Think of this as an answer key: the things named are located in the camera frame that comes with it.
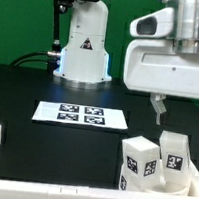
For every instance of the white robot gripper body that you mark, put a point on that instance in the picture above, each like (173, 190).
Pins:
(152, 66)

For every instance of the white marker sheet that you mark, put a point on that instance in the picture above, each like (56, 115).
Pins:
(79, 114)

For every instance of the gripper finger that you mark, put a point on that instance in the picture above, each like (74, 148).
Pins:
(157, 101)

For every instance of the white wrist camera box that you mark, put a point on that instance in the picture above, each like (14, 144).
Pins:
(154, 25)

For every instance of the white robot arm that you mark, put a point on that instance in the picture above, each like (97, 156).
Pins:
(84, 60)

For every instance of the black camera on stand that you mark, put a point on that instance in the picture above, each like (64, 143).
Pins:
(65, 2)

